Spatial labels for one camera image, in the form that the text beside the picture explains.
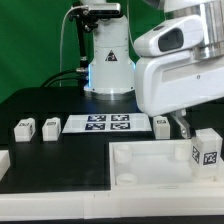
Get white sheet with tags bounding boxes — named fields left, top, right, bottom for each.
left=63, top=113, right=152, bottom=133

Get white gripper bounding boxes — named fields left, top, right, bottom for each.
left=135, top=50, right=224, bottom=139

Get black cables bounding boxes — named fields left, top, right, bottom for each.
left=40, top=68, right=88, bottom=88

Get white left fence piece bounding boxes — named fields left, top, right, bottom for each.
left=0, top=150, right=11, bottom=181

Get white front fence rail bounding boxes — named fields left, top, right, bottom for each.
left=0, top=188, right=224, bottom=221

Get white square table top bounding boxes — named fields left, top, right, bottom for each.
left=109, top=140, right=224, bottom=190

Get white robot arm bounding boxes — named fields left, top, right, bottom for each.
left=81, top=0, right=224, bottom=138

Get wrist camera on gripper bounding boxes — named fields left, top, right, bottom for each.
left=134, top=15, right=203, bottom=57

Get black camera on mount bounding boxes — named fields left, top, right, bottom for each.
left=87, top=3, right=121, bottom=18

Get white cable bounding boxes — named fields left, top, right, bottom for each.
left=58, top=4, right=88, bottom=88

